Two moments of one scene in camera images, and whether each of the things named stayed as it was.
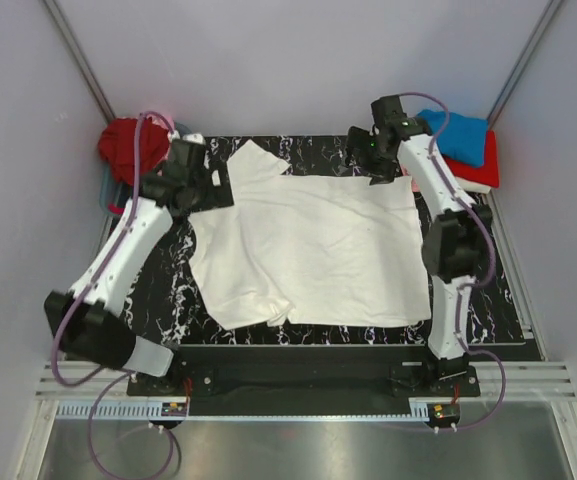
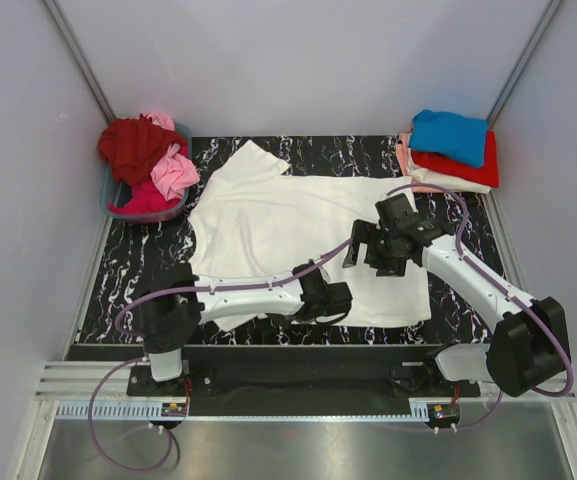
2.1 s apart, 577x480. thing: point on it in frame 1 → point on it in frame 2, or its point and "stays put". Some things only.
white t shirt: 310,249 stays put
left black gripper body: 216,187 → 335,298
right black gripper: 375,167 → 369,245
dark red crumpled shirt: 117,146 stays put
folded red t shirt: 489,173 stays put
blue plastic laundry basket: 110,192 stays put
